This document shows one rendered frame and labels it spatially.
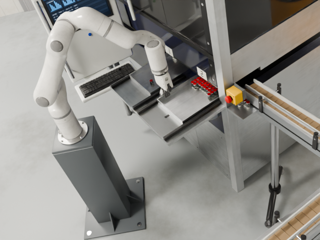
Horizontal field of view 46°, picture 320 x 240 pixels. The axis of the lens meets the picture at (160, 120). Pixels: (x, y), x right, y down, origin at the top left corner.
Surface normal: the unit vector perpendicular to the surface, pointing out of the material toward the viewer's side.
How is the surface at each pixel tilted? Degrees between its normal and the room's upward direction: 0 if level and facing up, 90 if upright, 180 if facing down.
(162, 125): 0
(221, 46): 90
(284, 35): 90
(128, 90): 0
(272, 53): 90
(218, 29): 90
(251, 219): 0
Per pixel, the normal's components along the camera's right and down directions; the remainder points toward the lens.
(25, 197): -0.22, -0.69
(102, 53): 0.43, 0.58
